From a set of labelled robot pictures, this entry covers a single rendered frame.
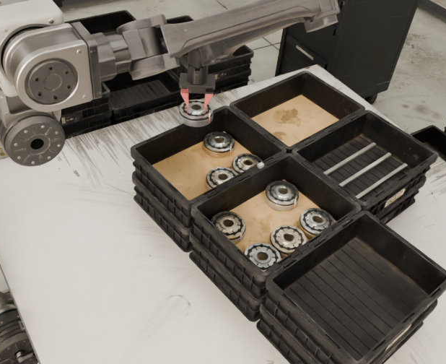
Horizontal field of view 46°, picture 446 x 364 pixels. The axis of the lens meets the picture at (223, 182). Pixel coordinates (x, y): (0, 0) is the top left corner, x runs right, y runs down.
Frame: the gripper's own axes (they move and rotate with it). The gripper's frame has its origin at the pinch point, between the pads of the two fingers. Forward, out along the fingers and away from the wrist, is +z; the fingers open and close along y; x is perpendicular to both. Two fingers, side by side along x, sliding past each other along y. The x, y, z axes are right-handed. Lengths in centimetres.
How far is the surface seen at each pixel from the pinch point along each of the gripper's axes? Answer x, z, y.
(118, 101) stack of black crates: -95, 64, 39
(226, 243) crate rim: 41.8, 13.6, -8.8
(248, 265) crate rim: 49, 14, -14
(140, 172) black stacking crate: 9.9, 18.8, 16.5
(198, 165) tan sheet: 1.6, 22.1, -1.5
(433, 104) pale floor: -165, 103, -163
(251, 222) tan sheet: 25.4, 23.1, -17.4
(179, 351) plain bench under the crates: 59, 37, 2
